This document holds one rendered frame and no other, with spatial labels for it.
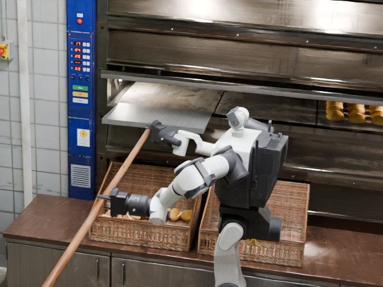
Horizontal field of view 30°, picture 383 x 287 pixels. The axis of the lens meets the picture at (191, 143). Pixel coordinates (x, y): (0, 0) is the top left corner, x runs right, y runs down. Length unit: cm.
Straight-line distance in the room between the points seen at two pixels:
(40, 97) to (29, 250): 89
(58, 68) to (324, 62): 149
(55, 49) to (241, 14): 108
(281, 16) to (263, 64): 27
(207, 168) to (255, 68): 130
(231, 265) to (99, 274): 91
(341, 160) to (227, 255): 107
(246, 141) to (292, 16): 99
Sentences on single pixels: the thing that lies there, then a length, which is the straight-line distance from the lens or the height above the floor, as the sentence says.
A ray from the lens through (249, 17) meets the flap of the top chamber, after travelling 384.
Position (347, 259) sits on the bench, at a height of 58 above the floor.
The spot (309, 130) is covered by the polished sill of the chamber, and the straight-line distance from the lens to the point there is 399.
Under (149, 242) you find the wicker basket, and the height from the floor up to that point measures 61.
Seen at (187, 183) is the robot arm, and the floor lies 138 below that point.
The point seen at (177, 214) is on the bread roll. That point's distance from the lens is 407.
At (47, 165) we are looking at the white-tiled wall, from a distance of 440.
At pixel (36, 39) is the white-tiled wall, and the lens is 418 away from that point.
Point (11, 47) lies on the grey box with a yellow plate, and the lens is 419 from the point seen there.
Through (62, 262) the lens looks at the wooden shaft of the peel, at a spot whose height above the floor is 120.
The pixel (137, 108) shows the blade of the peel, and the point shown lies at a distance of 409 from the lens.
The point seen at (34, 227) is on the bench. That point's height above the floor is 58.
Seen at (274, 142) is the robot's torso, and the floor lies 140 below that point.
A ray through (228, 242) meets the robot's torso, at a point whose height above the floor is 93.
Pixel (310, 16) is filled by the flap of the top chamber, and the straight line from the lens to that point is 383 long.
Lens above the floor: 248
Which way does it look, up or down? 21 degrees down
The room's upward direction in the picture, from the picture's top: 3 degrees clockwise
